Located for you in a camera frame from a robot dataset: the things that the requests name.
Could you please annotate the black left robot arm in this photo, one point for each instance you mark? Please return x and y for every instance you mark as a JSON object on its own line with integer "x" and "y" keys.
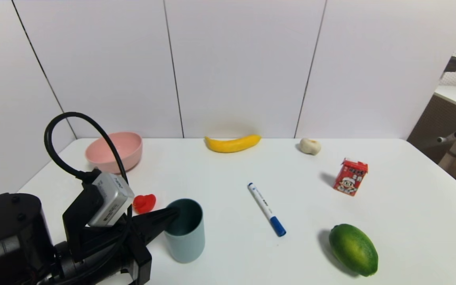
{"x": 10, "y": 237}

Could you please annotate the red rubber duck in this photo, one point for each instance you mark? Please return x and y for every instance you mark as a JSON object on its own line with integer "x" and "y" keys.
{"x": 145, "y": 204}

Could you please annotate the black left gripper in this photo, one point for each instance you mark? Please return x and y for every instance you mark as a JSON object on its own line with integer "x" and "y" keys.
{"x": 137, "y": 246}

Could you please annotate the pink bowl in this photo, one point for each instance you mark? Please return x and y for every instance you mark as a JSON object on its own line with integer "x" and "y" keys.
{"x": 131, "y": 152}

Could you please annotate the green lemon fruit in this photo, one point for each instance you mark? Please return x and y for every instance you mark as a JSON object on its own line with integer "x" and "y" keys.
{"x": 354, "y": 249}

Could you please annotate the red milk carton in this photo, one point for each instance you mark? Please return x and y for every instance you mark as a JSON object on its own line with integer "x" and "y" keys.
{"x": 348, "y": 180}

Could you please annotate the white garlic bulb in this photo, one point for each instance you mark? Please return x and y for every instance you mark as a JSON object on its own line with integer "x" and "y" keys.
{"x": 310, "y": 146}

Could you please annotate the black box on pegboard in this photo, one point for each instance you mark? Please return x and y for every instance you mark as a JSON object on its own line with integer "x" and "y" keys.
{"x": 453, "y": 64}

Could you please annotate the white side table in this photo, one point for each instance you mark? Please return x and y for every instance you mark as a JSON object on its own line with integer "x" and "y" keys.
{"x": 453, "y": 95}

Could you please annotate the yellow banana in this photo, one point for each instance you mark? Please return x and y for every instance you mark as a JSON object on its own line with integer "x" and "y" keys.
{"x": 232, "y": 145}

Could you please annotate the teal cup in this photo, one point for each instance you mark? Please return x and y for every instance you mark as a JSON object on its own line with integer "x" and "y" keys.
{"x": 188, "y": 245}

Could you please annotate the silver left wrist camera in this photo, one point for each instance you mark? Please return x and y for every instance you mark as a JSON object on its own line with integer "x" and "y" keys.
{"x": 109, "y": 198}

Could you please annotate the white marker with blue cap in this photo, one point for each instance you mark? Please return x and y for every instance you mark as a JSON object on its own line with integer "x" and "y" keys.
{"x": 265, "y": 208}

